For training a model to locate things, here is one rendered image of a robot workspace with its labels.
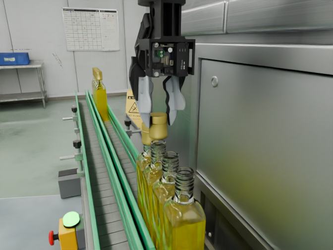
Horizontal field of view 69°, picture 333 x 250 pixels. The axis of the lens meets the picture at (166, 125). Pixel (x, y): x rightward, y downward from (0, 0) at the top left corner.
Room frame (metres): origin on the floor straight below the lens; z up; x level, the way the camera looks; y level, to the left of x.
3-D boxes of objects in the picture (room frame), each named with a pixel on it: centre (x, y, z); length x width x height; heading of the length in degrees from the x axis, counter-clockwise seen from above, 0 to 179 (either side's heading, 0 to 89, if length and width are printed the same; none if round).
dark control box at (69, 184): (0.84, 0.38, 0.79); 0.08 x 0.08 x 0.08; 21
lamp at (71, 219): (0.58, 0.27, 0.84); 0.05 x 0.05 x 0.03
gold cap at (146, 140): (0.48, 0.04, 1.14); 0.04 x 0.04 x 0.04
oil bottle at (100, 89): (1.38, 0.38, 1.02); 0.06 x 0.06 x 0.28; 21
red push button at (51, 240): (0.56, 0.32, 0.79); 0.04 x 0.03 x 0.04; 21
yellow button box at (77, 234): (0.58, 0.28, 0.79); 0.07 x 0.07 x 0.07; 21
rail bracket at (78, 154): (0.74, 0.32, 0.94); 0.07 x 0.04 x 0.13; 111
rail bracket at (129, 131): (0.98, 0.14, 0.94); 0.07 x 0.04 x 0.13; 111
